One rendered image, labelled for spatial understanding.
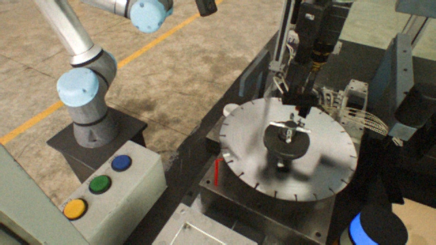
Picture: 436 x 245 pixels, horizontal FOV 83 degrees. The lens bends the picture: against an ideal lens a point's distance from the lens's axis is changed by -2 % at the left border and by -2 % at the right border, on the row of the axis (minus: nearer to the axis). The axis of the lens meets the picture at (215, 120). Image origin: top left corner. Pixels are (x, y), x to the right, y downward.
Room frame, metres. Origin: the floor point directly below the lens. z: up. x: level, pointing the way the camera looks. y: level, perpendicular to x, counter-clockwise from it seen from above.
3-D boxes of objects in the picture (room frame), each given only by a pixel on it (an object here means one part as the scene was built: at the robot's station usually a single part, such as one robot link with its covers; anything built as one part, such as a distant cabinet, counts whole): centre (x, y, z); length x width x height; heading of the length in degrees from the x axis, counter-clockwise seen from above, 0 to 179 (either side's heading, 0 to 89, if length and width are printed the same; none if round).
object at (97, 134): (0.61, 0.42, 0.80); 0.15 x 0.15 x 0.10
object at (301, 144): (0.42, -0.18, 0.96); 0.11 x 0.11 x 0.03
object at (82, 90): (0.62, 0.42, 0.91); 0.13 x 0.12 x 0.14; 1
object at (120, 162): (0.37, 0.23, 0.90); 0.04 x 0.04 x 0.02
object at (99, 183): (0.31, 0.26, 0.90); 0.04 x 0.04 x 0.02
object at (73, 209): (0.25, 0.29, 0.90); 0.04 x 0.04 x 0.02
